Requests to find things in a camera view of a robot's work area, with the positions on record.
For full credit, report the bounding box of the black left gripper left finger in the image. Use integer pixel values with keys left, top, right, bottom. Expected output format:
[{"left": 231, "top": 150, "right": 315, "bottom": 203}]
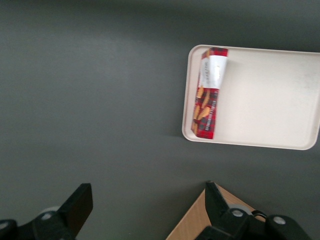
[{"left": 32, "top": 183, "right": 94, "bottom": 240}]

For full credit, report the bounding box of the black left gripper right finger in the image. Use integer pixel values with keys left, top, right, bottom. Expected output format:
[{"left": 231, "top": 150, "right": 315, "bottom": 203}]
[{"left": 202, "top": 181, "right": 267, "bottom": 240}]

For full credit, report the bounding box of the wooden drawer cabinet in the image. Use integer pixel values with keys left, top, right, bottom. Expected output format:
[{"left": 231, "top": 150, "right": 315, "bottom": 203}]
[{"left": 164, "top": 183, "right": 266, "bottom": 240}]

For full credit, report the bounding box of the white rectangular tray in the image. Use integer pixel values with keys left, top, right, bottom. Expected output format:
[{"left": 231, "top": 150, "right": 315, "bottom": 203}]
[{"left": 181, "top": 44, "right": 320, "bottom": 151}]

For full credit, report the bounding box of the red tartan cookie box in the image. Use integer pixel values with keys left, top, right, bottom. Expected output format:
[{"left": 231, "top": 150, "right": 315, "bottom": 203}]
[{"left": 190, "top": 47, "right": 229, "bottom": 140}]

